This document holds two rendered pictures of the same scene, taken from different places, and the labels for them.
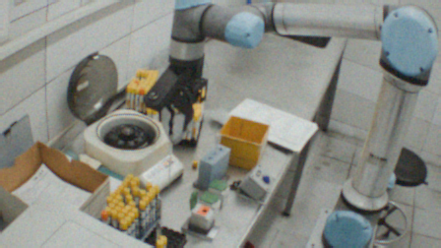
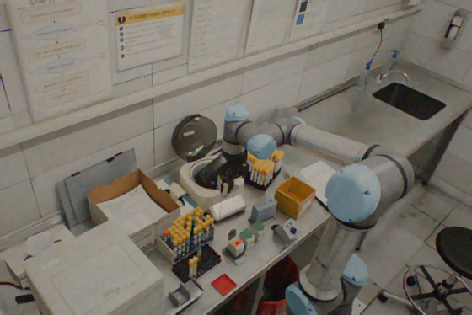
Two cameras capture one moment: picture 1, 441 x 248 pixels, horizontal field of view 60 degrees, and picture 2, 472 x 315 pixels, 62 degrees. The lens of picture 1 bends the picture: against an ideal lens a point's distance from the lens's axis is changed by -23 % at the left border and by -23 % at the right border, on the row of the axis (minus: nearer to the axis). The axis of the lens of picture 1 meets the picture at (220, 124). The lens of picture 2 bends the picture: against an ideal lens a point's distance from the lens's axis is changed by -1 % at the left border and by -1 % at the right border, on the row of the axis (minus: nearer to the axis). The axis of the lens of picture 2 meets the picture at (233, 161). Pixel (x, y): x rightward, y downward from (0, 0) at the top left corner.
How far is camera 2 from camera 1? 0.50 m
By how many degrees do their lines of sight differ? 21
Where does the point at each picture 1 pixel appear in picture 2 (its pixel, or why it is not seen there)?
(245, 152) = (290, 205)
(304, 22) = (307, 146)
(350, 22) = (337, 155)
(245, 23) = (258, 143)
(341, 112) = (445, 173)
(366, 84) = not seen: outside the picture
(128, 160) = (203, 195)
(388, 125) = (328, 244)
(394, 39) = (333, 191)
